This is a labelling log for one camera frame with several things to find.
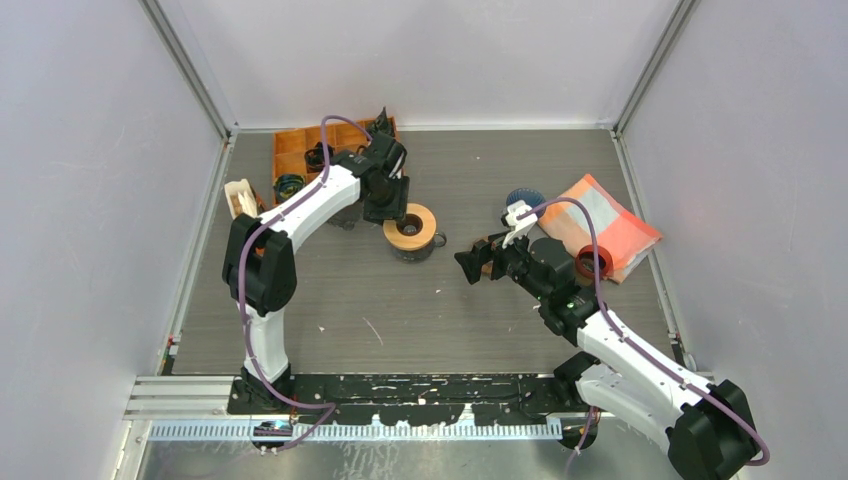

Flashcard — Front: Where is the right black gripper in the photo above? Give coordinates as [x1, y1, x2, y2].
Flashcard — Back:
[455, 224, 549, 303]

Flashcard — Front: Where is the light wooden dripper ring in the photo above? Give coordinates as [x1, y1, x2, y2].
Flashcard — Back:
[382, 203, 439, 253]

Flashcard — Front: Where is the clear smoky glass dripper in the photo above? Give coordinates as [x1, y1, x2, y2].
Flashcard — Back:
[326, 205, 362, 231]

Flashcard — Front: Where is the grey glass server jug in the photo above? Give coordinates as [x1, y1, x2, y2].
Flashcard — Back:
[391, 231, 447, 263]

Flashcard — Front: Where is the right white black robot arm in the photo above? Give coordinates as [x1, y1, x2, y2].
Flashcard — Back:
[454, 233, 766, 479]

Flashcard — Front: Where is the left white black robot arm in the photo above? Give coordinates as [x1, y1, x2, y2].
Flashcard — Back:
[222, 132, 410, 413]

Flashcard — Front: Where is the blue glass dripper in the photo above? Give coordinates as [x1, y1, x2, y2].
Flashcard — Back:
[502, 187, 546, 218]

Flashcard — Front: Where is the orange filter holder box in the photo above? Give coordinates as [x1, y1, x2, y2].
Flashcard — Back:
[224, 178, 267, 264]

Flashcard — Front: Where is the rolled black tie back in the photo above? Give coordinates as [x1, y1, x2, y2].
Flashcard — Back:
[365, 107, 396, 138]

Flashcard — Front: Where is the rolled black tie middle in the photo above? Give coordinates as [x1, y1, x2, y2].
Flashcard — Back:
[304, 141, 335, 173]

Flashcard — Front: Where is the orange wooden compartment tray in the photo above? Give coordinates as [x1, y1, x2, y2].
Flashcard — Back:
[271, 117, 375, 206]

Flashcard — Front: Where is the orange grey folded cloth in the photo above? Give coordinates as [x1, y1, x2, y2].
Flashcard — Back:
[538, 174, 662, 284]

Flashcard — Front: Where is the stack of paper filters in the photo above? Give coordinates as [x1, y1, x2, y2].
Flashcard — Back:
[226, 187, 259, 219]

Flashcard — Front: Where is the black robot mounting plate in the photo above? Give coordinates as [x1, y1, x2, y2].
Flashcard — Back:
[226, 373, 588, 427]

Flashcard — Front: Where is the dark wooden dripper ring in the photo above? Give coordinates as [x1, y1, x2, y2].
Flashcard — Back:
[473, 238, 505, 277]

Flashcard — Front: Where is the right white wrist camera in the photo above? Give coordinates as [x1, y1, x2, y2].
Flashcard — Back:
[501, 200, 538, 249]

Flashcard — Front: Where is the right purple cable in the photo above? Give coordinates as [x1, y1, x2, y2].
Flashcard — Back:
[523, 196, 773, 468]

